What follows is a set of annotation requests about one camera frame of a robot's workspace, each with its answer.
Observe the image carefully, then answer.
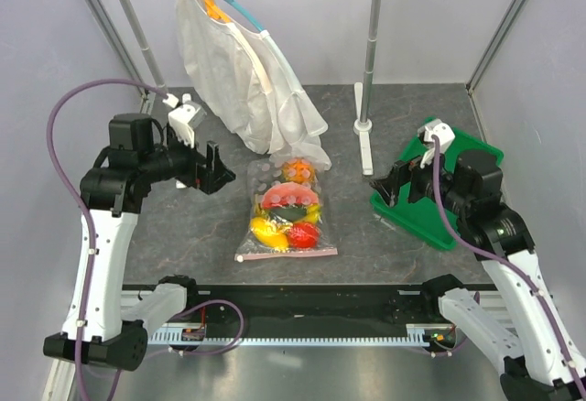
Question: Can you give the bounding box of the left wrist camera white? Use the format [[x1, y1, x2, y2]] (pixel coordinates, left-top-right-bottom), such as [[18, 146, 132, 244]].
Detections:
[[163, 93, 206, 149]]

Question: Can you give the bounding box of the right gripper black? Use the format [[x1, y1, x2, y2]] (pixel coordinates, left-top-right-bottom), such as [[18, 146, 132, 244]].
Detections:
[[370, 142, 472, 216]]

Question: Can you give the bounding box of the yellow toy mango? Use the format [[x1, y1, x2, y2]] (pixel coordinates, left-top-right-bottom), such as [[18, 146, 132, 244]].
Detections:
[[249, 217, 289, 251]]

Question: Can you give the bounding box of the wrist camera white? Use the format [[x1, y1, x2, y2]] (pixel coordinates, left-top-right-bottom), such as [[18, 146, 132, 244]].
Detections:
[[163, 93, 206, 149], [418, 119, 455, 168]]

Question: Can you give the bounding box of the yellow toy banana bunch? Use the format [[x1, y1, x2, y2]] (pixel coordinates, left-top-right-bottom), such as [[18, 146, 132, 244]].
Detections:
[[252, 204, 321, 226]]

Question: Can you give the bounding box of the white cable duct strip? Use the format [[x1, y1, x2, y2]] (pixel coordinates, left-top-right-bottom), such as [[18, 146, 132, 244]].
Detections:
[[148, 325, 429, 348]]

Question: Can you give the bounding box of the red toy tomato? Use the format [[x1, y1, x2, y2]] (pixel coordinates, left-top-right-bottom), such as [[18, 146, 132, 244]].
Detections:
[[286, 222, 320, 249]]

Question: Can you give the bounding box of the clear zip top bag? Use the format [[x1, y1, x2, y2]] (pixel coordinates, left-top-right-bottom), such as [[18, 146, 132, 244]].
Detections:
[[234, 157, 338, 263]]

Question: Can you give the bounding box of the dark green toy avocado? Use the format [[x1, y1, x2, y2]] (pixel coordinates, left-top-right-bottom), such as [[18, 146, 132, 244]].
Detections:
[[269, 206, 307, 222]]

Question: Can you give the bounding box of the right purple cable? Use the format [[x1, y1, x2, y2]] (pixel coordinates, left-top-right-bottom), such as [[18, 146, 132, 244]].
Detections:
[[429, 134, 586, 388]]

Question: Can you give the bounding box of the white garment on hanger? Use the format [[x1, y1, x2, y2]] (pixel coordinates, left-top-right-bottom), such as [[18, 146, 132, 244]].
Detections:
[[175, 0, 331, 170]]

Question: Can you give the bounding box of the toy watermelon slice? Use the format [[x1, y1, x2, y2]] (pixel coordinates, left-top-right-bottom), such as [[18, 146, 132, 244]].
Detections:
[[261, 182, 320, 209]]

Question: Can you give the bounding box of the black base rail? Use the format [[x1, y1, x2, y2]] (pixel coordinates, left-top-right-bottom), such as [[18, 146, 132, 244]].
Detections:
[[123, 275, 477, 342]]

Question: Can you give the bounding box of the teal clothes hanger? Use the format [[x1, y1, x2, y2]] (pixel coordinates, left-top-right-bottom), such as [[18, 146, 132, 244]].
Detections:
[[223, 0, 269, 38]]

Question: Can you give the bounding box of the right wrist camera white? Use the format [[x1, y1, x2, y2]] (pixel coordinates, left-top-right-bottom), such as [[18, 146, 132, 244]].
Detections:
[[418, 119, 455, 168]]

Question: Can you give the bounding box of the toy pineapple orange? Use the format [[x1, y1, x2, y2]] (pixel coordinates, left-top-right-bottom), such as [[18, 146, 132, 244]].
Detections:
[[282, 158, 316, 184]]

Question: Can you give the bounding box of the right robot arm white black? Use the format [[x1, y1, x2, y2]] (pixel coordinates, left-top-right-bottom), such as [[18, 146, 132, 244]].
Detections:
[[370, 149, 585, 400]]

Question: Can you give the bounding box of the green plastic tray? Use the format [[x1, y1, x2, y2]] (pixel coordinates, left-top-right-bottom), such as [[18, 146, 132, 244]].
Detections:
[[370, 127, 505, 251]]

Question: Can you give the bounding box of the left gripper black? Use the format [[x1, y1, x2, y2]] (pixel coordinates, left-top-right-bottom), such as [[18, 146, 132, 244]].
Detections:
[[140, 124, 234, 195]]

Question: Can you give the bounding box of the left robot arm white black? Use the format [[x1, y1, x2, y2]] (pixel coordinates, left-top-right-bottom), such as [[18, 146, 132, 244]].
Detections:
[[43, 114, 235, 371]]

